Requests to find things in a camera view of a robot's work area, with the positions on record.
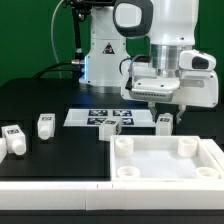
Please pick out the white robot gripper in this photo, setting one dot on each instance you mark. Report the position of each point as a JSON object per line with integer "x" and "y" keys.
{"x": 186, "y": 88}

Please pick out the black camera stand pole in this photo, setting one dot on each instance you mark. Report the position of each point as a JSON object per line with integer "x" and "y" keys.
{"x": 81, "y": 9}

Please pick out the white front barrier wall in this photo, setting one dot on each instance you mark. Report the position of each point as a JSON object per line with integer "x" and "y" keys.
{"x": 112, "y": 195}

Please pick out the white left barrier piece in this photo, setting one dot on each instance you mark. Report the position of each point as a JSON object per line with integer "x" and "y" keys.
{"x": 3, "y": 149}

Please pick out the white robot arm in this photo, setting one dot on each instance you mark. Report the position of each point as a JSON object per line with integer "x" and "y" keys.
{"x": 145, "y": 50}

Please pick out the white marker sheet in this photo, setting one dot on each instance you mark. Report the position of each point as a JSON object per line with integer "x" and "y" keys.
{"x": 94, "y": 117}

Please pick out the white square tabletop tray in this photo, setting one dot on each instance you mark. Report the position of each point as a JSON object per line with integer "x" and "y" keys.
{"x": 160, "y": 158}

